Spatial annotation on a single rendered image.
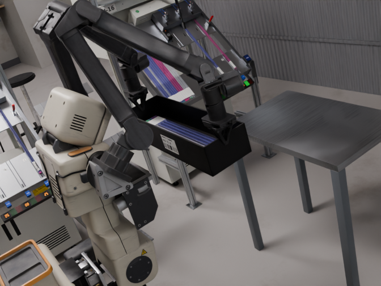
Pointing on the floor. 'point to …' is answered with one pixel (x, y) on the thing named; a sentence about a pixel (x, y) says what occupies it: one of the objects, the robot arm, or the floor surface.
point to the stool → (21, 79)
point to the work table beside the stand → (313, 152)
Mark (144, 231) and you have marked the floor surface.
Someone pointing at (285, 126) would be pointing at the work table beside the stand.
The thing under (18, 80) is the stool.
